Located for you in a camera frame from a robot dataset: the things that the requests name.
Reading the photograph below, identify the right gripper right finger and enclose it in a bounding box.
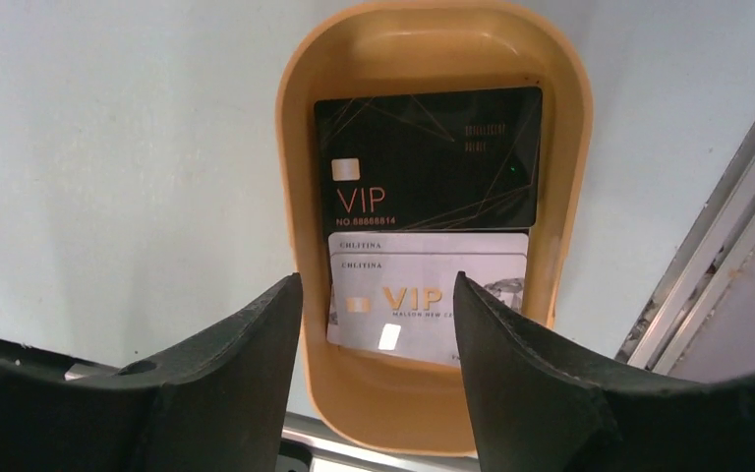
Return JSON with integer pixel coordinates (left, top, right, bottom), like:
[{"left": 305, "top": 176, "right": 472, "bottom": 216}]
[{"left": 453, "top": 273, "right": 755, "bottom": 471}]

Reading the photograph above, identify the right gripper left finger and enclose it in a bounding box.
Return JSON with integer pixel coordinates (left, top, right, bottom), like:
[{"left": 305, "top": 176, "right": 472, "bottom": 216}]
[{"left": 0, "top": 274, "right": 303, "bottom": 471}]

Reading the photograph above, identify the white vip card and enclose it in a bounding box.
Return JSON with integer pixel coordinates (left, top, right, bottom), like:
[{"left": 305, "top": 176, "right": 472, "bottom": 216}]
[
  {"left": 328, "top": 232, "right": 529, "bottom": 256},
  {"left": 328, "top": 253, "right": 527, "bottom": 367}
]

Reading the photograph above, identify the black VIP card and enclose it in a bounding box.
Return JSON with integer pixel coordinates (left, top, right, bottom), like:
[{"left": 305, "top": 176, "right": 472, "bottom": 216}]
[{"left": 314, "top": 87, "right": 543, "bottom": 235}]

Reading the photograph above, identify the orange plastic tray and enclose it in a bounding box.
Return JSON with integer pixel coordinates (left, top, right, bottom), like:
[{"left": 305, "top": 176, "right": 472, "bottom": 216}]
[{"left": 276, "top": 1, "right": 593, "bottom": 457}]

